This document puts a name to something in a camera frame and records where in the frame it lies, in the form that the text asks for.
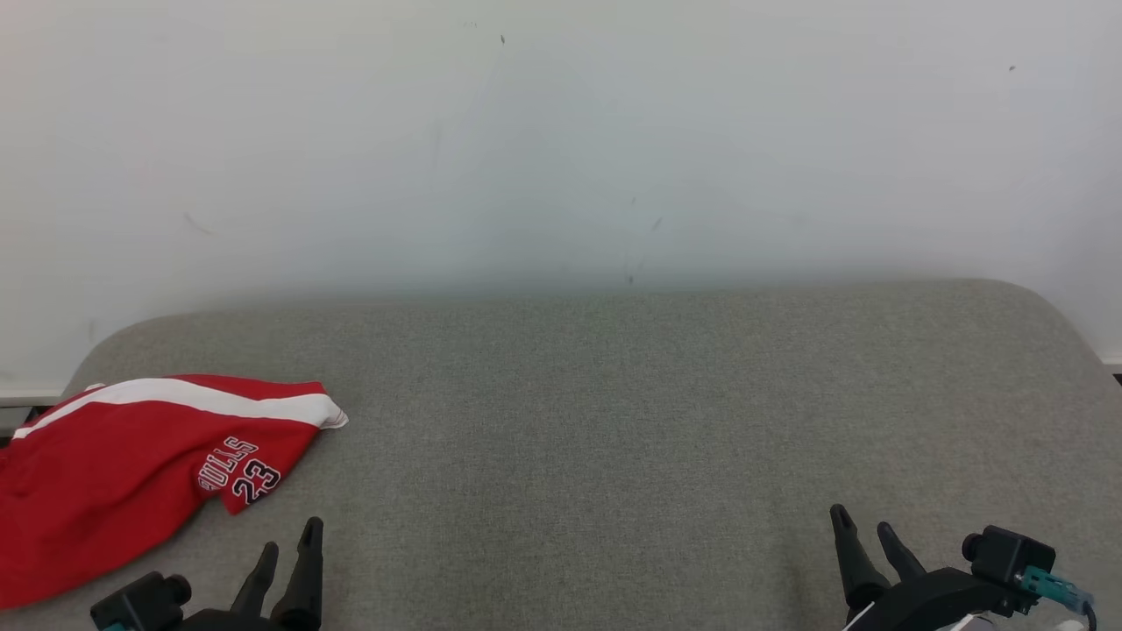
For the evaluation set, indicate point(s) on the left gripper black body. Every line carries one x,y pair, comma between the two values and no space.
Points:
237,623

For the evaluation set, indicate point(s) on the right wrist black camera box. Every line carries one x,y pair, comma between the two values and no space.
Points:
1008,552

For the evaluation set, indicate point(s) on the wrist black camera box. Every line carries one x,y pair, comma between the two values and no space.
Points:
1008,552
140,605

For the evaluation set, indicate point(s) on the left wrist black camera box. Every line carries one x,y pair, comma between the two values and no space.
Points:
140,605

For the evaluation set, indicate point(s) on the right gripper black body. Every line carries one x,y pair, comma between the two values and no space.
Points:
929,600

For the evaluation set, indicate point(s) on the red Bulls 23 shorts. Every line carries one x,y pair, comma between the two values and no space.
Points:
114,473

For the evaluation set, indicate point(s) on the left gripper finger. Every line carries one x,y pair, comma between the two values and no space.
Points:
302,587
256,585

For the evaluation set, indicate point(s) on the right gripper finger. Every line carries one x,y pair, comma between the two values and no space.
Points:
859,570
898,561

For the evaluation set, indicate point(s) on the grey metal furniture base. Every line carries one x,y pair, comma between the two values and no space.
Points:
17,416

